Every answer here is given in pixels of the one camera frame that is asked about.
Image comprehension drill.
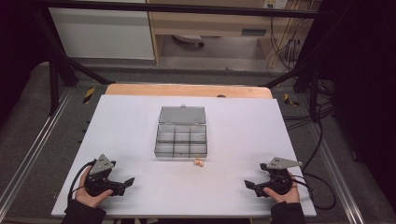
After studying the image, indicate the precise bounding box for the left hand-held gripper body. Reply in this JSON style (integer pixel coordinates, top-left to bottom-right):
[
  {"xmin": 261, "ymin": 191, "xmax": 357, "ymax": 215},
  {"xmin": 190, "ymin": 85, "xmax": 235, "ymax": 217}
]
[{"xmin": 83, "ymin": 153, "xmax": 120, "ymax": 198}]

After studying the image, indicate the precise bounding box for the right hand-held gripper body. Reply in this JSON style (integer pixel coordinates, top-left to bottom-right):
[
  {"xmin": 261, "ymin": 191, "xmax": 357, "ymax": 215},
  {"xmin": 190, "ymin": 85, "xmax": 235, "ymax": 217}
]
[{"xmin": 260, "ymin": 157, "xmax": 304, "ymax": 197}]

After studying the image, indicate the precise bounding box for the person's right hand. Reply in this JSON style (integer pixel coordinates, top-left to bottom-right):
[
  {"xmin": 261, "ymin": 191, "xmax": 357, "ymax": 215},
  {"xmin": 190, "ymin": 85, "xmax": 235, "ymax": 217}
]
[{"xmin": 271, "ymin": 171, "xmax": 301, "ymax": 205}]

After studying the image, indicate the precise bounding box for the person's left hand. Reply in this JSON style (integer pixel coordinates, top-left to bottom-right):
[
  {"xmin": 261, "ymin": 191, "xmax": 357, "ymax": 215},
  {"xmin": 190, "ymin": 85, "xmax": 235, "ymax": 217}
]
[{"xmin": 75, "ymin": 165, "xmax": 114, "ymax": 209}]

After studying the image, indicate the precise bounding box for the white board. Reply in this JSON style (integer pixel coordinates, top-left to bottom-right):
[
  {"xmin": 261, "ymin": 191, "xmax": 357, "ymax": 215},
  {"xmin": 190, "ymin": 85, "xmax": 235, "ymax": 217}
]
[{"xmin": 50, "ymin": 94, "xmax": 318, "ymax": 218}]

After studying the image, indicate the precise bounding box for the clear plastic compartment box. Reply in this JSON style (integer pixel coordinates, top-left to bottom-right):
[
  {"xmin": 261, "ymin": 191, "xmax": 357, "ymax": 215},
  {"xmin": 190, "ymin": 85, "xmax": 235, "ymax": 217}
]
[{"xmin": 153, "ymin": 104, "xmax": 209, "ymax": 160}]

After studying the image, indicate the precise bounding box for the yellow black tape strip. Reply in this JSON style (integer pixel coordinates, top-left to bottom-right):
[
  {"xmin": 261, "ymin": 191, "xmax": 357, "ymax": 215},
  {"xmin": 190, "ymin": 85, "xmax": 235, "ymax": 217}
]
[
  {"xmin": 81, "ymin": 87, "xmax": 96, "ymax": 105},
  {"xmin": 283, "ymin": 92, "xmax": 301, "ymax": 107}
]

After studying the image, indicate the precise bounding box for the wooden table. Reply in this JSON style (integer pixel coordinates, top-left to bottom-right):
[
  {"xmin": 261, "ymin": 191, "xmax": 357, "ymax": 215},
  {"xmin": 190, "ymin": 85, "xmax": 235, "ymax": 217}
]
[{"xmin": 105, "ymin": 83, "xmax": 274, "ymax": 100}]

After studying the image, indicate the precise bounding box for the white cabinet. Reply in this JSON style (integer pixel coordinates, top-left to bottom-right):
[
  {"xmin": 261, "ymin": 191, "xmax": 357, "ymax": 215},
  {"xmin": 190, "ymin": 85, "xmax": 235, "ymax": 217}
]
[{"xmin": 48, "ymin": 0, "xmax": 156, "ymax": 61}]

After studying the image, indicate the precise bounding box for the white chair base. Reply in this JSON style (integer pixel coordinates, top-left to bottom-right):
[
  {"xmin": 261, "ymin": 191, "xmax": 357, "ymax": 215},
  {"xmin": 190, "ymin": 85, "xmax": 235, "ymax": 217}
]
[{"xmin": 172, "ymin": 33, "xmax": 205, "ymax": 49}]

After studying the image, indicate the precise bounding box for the wooden desk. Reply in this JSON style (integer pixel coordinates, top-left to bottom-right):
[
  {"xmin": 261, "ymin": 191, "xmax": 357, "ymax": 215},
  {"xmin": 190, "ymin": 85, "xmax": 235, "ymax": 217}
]
[{"xmin": 146, "ymin": 0, "xmax": 323, "ymax": 68}]

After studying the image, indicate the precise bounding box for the white power strip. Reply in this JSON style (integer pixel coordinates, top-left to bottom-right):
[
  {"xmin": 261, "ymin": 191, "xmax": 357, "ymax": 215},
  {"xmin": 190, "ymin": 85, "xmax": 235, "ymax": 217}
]
[{"xmin": 262, "ymin": 0, "xmax": 289, "ymax": 10}]

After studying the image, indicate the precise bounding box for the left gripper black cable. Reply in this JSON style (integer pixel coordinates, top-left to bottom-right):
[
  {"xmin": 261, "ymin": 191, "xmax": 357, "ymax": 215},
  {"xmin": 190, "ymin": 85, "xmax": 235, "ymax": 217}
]
[{"xmin": 66, "ymin": 159, "xmax": 98, "ymax": 203}]

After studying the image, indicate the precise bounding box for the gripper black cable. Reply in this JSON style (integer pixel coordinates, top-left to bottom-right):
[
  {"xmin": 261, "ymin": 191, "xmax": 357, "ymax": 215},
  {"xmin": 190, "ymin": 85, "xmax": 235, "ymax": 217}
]
[
  {"xmin": 66, "ymin": 159, "xmax": 98, "ymax": 203},
  {"xmin": 290, "ymin": 102, "xmax": 338, "ymax": 211}
]

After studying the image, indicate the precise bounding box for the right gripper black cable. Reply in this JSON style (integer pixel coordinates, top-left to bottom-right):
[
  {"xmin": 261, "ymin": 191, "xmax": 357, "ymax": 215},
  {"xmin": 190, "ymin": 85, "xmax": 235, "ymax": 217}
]
[{"xmin": 290, "ymin": 102, "xmax": 338, "ymax": 211}]

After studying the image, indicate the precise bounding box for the aluminium floor rail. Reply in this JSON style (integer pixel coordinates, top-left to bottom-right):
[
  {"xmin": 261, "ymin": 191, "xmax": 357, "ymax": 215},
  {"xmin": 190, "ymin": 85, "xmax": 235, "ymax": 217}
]
[
  {"xmin": 0, "ymin": 88, "xmax": 74, "ymax": 213},
  {"xmin": 306, "ymin": 122, "xmax": 367, "ymax": 224}
]

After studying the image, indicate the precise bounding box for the black metal frame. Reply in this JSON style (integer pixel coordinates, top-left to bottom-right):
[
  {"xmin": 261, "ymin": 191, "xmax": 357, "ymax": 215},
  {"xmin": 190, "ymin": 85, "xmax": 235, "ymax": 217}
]
[{"xmin": 29, "ymin": 0, "xmax": 331, "ymax": 118}]

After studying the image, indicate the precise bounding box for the bundle of hanging cables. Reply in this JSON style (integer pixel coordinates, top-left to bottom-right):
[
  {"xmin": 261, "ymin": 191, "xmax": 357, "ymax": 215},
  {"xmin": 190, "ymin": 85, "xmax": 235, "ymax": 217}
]
[{"xmin": 268, "ymin": 0, "xmax": 304, "ymax": 71}]

